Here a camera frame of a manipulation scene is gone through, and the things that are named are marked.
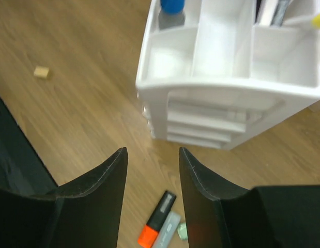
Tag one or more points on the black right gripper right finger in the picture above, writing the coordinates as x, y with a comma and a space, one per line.
219, 213

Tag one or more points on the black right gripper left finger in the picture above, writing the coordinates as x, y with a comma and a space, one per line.
84, 212

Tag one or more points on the blue grey glue stick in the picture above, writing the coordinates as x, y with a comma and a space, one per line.
171, 14

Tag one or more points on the yellow capped white marker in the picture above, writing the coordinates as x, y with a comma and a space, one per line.
304, 21

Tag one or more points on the pink capped white marker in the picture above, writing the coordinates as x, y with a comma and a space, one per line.
281, 8

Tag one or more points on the small green highlighter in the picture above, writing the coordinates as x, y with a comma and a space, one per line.
182, 231

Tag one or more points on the grey green highlighter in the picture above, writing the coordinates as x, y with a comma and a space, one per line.
167, 231

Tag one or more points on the black orange highlighter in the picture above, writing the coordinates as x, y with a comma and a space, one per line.
156, 220

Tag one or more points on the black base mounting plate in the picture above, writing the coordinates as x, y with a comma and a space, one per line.
21, 169

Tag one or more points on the white drawer organizer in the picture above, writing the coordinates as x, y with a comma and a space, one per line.
223, 78

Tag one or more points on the small tan eraser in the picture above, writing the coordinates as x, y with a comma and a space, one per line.
41, 72

